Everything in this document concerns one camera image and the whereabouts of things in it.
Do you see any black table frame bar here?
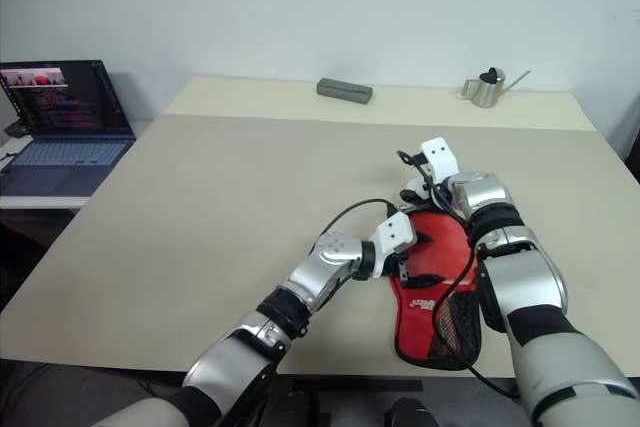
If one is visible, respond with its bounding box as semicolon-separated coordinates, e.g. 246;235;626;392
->
276;376;424;394

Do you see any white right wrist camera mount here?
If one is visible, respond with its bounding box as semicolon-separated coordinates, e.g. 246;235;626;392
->
420;137;461;184

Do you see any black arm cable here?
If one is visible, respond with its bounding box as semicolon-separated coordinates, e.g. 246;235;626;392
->
396;149;522;401
319;198;400;238

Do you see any dark blue open laptop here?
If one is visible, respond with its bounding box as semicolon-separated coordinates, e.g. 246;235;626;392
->
0;59;138;198

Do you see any black rounded shape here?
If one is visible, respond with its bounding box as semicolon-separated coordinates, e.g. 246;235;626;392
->
285;388;322;427

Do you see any silver metal watering can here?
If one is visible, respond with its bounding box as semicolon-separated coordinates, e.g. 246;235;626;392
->
460;66;532;110

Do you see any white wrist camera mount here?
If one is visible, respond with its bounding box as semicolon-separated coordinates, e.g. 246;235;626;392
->
370;212;418;279
420;137;461;184

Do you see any dark chair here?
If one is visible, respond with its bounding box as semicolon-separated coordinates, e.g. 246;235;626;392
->
623;127;640;174

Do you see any red and black paddle case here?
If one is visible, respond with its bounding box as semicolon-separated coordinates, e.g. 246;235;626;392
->
391;208;484;374

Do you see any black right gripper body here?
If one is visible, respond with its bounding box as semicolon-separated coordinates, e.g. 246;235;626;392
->
415;166;450;209

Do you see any dark grey rounded shape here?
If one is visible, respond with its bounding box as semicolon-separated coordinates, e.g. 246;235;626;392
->
383;396;442;427

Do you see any grey rectangular box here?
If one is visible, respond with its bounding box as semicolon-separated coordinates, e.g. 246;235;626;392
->
315;77;375;105

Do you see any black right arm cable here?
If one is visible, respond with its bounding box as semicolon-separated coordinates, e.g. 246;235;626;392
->
396;149;522;401

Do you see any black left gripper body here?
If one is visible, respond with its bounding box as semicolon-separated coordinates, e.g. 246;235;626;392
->
395;246;420;289

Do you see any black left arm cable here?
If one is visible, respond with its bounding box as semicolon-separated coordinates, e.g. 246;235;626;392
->
319;198;400;238

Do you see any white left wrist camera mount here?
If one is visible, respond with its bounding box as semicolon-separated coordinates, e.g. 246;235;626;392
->
370;212;418;279

